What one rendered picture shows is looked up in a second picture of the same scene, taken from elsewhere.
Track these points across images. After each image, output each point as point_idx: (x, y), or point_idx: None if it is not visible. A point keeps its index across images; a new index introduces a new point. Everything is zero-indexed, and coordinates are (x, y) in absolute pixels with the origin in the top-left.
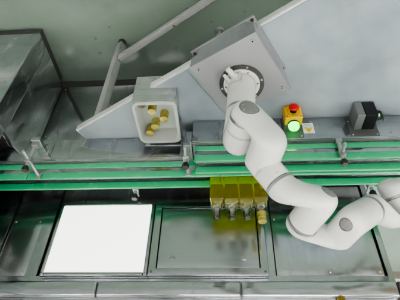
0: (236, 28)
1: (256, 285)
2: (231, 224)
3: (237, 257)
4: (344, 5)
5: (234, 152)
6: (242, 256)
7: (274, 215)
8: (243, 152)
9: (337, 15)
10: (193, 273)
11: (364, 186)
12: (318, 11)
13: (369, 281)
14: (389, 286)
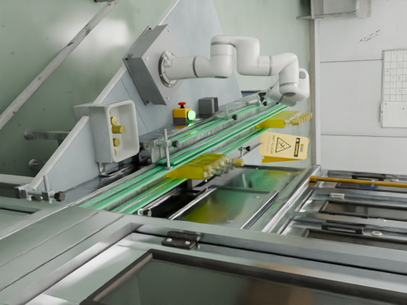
0: (145, 34)
1: (283, 196)
2: (219, 196)
3: (253, 198)
4: (180, 22)
5: (230, 69)
6: (254, 196)
7: None
8: (232, 69)
9: (179, 28)
10: (254, 213)
11: None
12: (172, 25)
13: (305, 169)
14: (312, 166)
